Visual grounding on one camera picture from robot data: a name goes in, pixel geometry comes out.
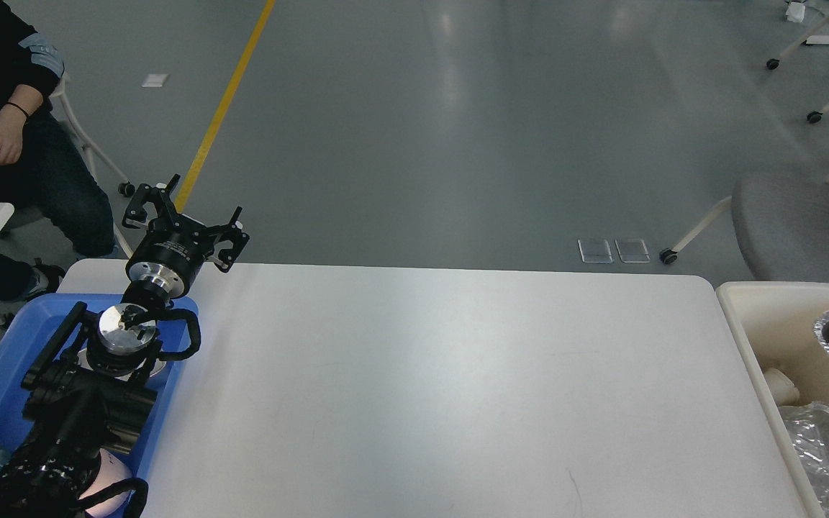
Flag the clear floor plate right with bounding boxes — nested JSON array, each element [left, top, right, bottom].
[[613, 238, 651, 263]]

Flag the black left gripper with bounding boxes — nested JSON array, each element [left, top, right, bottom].
[[122, 174, 250, 297]]

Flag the grey office chair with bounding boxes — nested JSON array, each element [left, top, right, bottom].
[[659, 173, 829, 283]]

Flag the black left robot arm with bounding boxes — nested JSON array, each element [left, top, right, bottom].
[[0, 175, 250, 517]]

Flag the white chair legs background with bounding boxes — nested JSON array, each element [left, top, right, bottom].
[[764, 0, 829, 159]]

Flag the clear floor plate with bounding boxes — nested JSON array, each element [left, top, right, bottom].
[[578, 238, 613, 265], [613, 238, 651, 263]]

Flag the pink ribbed mug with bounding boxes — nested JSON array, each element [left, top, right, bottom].
[[80, 448, 131, 517]]

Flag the white plastic bin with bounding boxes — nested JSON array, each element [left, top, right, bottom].
[[717, 281, 829, 517]]

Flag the square stainless steel tray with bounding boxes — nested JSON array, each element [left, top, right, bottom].
[[78, 348, 166, 381]]

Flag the clear floor plate left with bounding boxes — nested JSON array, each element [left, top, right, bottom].
[[578, 238, 613, 265]]

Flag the seated person in black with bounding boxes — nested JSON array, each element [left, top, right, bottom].
[[0, 0, 117, 303]]

